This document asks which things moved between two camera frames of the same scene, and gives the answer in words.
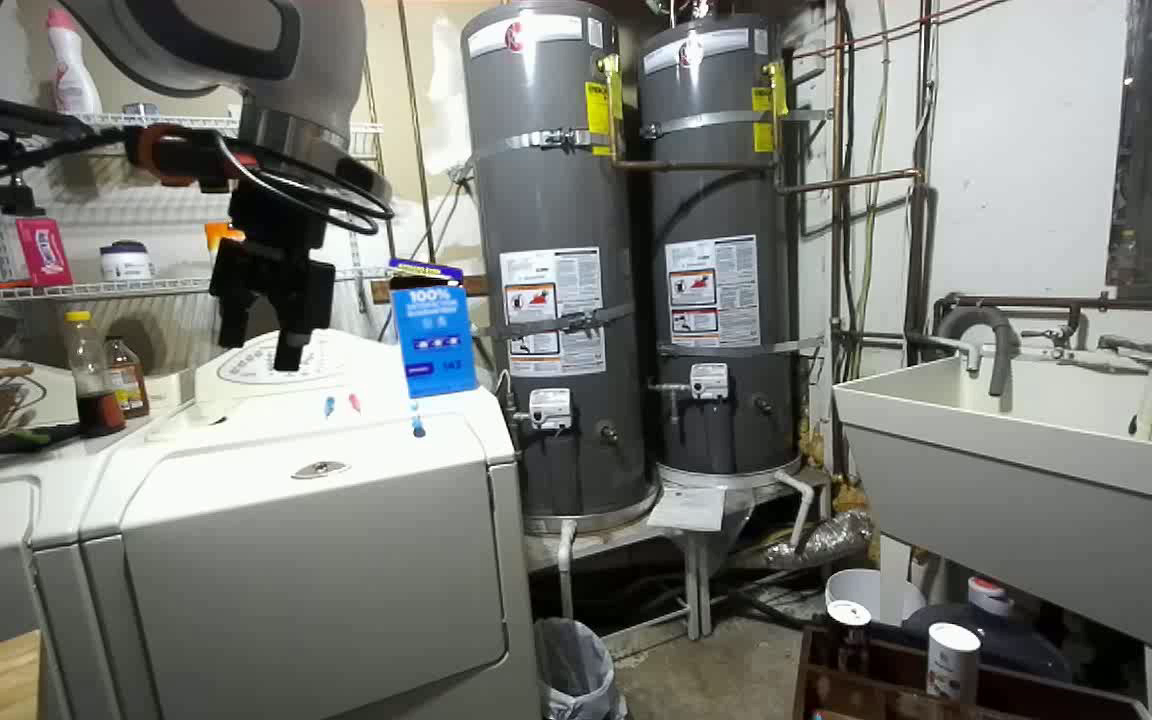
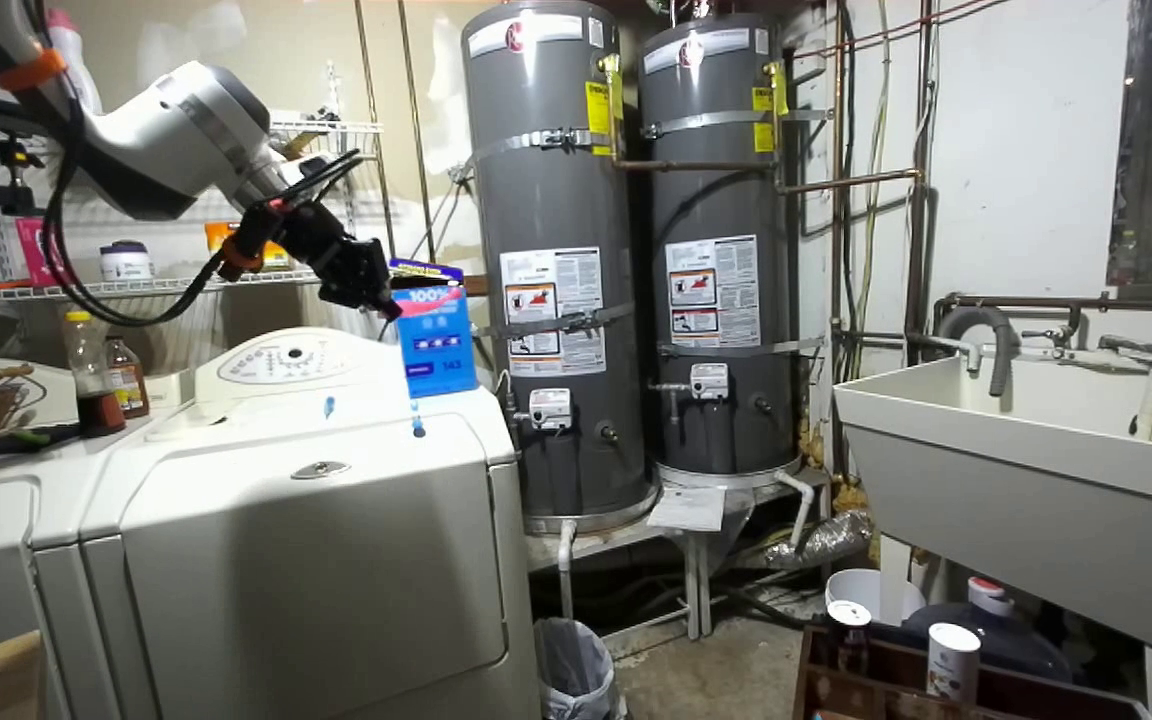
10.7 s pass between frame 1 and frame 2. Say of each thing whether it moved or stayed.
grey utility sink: stayed
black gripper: moved
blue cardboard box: stayed
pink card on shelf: stayed
